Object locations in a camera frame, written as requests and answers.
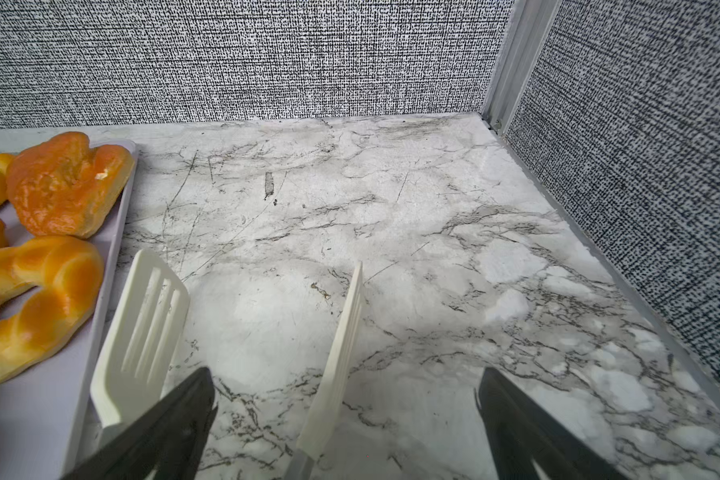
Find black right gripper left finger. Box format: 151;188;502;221
65;367;217;479

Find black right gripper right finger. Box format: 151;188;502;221
475;367;624;479

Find white steel food tongs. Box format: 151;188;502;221
90;249;363;479

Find ring shaped braided bread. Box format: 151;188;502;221
0;236;105;384

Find lilac plastic tray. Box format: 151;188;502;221
0;140;138;479

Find orange triangular pastry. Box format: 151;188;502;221
6;132;135;239

